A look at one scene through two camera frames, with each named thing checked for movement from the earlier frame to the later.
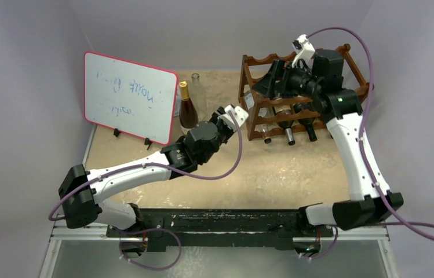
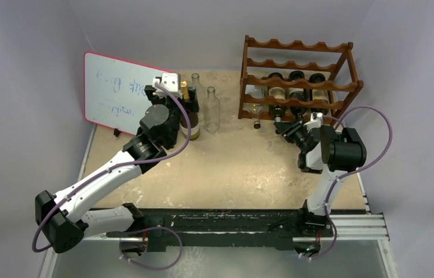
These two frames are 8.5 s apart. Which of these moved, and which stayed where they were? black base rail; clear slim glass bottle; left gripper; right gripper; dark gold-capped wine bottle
Moved: left gripper; right gripper
Stayed: dark gold-capped wine bottle; clear slim glass bottle; black base rail
